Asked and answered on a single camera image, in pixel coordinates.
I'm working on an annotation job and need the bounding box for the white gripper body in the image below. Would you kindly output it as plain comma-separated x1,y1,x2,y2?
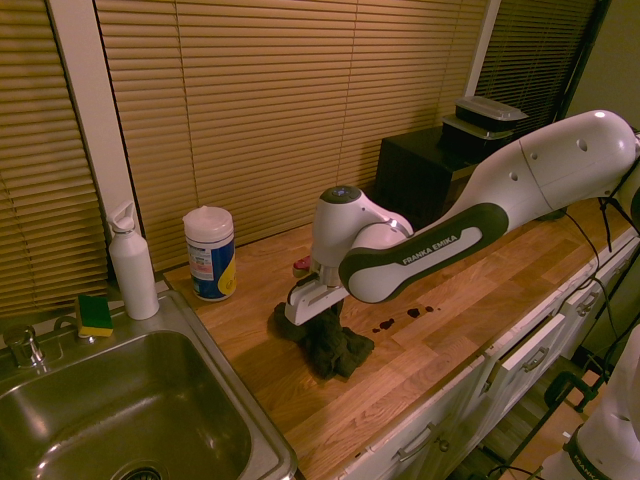
283,272,347,327

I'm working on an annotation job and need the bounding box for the dark green towel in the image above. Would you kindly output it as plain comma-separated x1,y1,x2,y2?
268,301,376,380

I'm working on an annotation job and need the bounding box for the white wipes canister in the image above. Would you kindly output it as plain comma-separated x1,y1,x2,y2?
182,204,238,303

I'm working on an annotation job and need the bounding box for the white cabinet door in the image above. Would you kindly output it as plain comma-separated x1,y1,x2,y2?
344,357,494,480

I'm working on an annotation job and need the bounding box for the black box appliance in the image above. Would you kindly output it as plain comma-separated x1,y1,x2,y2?
373,130,484,224

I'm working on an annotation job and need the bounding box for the white water bottle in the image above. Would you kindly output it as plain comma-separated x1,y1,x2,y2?
106,200,161,322

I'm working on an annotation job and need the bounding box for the wide tan window blind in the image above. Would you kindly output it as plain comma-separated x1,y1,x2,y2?
93,0,490,275

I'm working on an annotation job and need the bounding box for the white drawer front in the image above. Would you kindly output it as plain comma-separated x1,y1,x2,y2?
498,311,570,372
560,252,632,324

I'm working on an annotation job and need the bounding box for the stainless steel sink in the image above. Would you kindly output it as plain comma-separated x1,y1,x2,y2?
0,289,299,480

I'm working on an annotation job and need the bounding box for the black lidded food container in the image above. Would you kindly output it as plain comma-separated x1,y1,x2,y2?
440,113,517,153
453,95,530,133

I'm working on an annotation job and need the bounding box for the green yellow sponge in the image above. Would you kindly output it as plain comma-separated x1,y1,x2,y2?
75,293,114,340

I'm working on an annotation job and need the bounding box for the black table clamp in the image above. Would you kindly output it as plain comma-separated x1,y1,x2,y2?
543,371,610,415

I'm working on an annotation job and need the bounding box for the chrome faucet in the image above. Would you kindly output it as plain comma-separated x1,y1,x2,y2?
2,323,52,372

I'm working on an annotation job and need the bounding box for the narrow tan window blind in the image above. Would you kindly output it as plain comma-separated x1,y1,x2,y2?
0,0,112,319

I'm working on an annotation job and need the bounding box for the dark shaded window blind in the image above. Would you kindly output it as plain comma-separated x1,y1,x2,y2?
473,0,600,132

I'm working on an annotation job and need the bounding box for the black tripod pole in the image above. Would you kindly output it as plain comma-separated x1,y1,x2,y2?
555,0,612,124

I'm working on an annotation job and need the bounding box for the metal cabinet handle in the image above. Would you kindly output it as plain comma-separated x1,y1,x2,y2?
481,363,502,397
396,423,435,462

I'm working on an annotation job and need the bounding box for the metal drawer handle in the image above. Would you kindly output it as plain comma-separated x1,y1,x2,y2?
521,346,550,372
574,293,600,317

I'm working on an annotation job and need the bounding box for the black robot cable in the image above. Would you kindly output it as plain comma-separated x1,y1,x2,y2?
562,164,640,374

